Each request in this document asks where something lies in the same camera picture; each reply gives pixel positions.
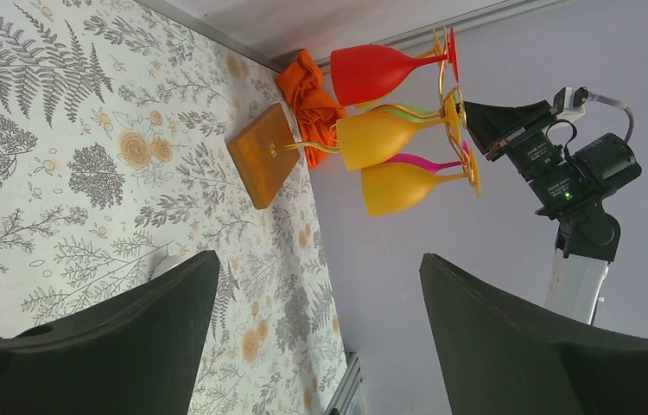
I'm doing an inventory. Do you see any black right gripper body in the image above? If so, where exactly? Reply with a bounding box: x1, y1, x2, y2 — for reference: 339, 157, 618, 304
506, 132, 642, 219

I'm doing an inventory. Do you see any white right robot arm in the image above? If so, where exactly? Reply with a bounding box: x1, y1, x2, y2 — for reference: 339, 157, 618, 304
461, 100, 642, 324

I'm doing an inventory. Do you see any red wine glass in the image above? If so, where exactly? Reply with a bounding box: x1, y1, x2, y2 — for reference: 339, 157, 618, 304
329, 27, 460, 106

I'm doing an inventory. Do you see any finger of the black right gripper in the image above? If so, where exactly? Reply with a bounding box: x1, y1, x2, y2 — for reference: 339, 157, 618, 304
484, 124, 556, 163
463, 100, 552, 150

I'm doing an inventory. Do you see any orange crumpled cloth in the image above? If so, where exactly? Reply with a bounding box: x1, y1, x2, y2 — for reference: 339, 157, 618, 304
275, 49, 346, 147

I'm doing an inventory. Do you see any wooden rack base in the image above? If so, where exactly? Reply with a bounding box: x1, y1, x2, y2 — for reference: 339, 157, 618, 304
227, 103, 300, 210

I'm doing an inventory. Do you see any yellow wine glass front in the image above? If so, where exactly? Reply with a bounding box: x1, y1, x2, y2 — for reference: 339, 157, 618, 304
360, 148, 482, 217

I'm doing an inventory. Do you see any green wine glass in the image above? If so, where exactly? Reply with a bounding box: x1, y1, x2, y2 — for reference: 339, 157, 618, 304
365, 104, 442, 123

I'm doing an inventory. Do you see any pink wine glass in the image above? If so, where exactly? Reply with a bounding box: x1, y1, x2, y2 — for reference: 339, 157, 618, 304
385, 153, 461, 174

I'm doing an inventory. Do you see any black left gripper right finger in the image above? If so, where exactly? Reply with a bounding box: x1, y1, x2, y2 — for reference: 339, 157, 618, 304
419, 253, 648, 414

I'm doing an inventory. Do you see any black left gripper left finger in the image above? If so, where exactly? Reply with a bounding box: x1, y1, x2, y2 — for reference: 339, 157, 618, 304
0, 251, 220, 414

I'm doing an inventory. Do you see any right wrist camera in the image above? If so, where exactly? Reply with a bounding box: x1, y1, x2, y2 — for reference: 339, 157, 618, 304
552, 86, 588, 123

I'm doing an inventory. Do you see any yellow wine glass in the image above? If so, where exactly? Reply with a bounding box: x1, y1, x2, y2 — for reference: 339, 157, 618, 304
340, 45, 448, 109
334, 95, 467, 170
360, 148, 482, 217

